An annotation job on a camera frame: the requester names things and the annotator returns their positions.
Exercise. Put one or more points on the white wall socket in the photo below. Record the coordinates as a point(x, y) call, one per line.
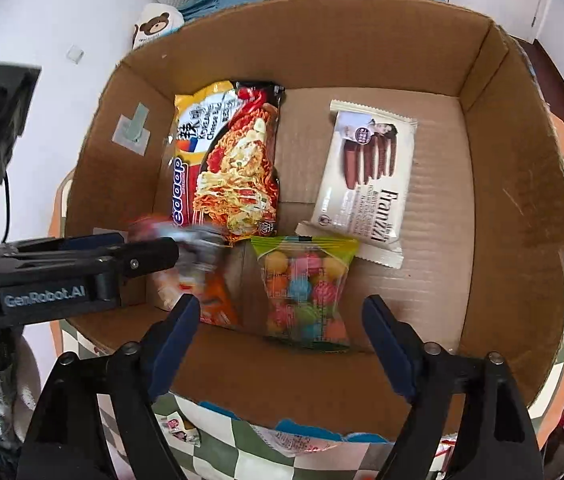
point(74, 53)

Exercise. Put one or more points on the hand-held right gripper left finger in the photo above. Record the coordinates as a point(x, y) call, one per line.
point(177, 340)

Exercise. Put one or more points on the orange snack packet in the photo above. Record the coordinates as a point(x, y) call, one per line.
point(217, 302)

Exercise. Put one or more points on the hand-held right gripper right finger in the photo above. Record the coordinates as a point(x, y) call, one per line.
point(386, 345)

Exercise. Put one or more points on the white pink flat packet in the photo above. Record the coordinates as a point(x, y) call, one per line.
point(302, 442)

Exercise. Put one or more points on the yellow red noodle packet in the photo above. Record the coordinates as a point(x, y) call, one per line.
point(232, 160)

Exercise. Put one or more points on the colourful candy ball bag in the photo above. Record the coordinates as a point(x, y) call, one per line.
point(302, 290)

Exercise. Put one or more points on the cardboard box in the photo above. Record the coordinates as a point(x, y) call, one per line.
point(272, 375)

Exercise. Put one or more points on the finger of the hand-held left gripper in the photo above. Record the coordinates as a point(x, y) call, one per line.
point(109, 240)
point(152, 257)

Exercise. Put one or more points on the red silver snack packet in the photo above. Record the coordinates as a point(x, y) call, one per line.
point(202, 245)

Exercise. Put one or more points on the white wafer biscuit packet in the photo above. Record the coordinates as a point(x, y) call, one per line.
point(361, 200)

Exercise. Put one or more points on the green white checkered mat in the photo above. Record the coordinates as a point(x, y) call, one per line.
point(242, 457)

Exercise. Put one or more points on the small printed candy wrapper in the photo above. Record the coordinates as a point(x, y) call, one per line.
point(178, 427)

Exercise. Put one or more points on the bear print pillow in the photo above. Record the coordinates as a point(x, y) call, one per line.
point(154, 22)

